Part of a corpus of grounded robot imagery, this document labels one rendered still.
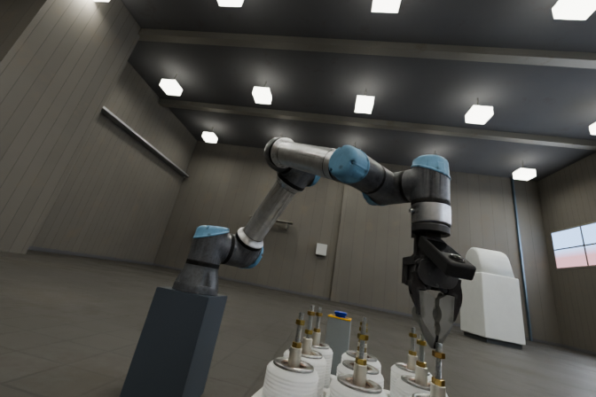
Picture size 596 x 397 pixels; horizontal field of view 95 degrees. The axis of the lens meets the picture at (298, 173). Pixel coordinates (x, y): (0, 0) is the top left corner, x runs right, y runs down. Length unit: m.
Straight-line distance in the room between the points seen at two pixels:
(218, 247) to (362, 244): 9.54
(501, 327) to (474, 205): 6.11
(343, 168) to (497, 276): 6.24
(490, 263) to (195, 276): 6.21
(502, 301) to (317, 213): 6.27
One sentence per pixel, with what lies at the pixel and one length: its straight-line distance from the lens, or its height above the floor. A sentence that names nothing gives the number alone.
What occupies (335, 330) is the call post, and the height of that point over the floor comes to 0.28.
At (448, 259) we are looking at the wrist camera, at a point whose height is 0.47.
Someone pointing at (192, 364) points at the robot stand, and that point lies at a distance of 1.02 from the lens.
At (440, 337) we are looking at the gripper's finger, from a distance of 0.59.
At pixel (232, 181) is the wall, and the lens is 11.60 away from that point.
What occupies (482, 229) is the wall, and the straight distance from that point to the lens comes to 11.85.
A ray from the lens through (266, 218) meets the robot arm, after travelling 1.02.
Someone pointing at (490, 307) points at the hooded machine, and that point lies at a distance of 6.56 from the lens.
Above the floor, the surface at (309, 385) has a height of 0.24.
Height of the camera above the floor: 0.39
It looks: 21 degrees up
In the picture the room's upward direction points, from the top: 11 degrees clockwise
